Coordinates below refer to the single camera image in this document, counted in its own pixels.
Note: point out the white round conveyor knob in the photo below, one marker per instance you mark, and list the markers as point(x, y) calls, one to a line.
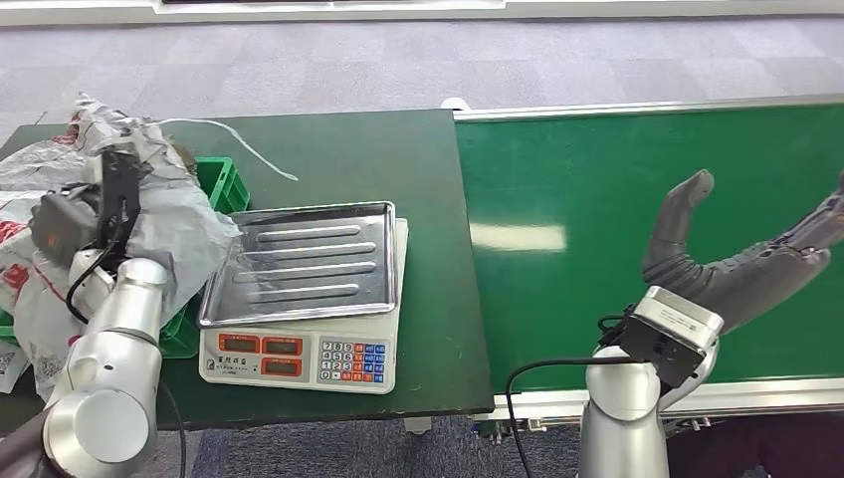
point(455, 103)

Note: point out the green plastic crate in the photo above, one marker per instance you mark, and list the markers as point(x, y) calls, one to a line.
point(224, 181)

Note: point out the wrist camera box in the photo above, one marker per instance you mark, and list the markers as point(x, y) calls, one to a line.
point(672, 330)
point(120, 191)

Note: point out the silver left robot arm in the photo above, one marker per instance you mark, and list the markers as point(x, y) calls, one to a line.
point(112, 369)

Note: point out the white courier bag, QR code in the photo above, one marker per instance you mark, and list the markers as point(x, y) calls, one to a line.
point(8, 366)

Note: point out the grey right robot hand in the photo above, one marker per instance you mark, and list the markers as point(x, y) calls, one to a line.
point(752, 277)

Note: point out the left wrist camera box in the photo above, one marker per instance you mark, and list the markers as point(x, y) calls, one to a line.
point(120, 191)

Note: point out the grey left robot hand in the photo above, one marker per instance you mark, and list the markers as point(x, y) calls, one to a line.
point(63, 227)

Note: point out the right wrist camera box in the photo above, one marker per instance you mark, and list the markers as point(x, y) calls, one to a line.
point(672, 330)

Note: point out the dark green table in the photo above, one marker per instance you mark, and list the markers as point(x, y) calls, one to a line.
point(343, 152)

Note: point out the grey table foot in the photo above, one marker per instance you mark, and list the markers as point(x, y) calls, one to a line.
point(417, 425)

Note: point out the white courier bag, red print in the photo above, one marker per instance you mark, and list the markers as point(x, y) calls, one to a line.
point(13, 264)

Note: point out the steel scale tray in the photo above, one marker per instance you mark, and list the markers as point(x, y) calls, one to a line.
point(303, 264)

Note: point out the green conveyor belt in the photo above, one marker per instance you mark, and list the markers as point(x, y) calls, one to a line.
point(560, 185)

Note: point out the white electronic weighing scale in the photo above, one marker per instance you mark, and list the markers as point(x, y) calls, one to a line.
point(297, 353)

